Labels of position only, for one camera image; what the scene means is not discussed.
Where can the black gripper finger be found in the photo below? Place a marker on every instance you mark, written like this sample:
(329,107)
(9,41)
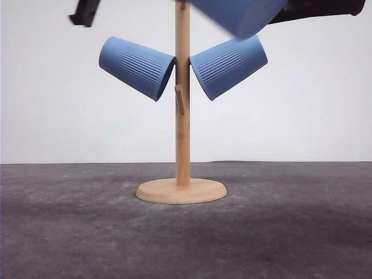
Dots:
(84,13)
(297,9)

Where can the blue ribbed cup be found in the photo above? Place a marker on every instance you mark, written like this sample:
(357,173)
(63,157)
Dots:
(243,18)
(144,70)
(220,66)

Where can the wooden cup tree stand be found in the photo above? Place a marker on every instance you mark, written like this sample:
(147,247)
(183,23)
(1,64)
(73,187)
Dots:
(183,189)

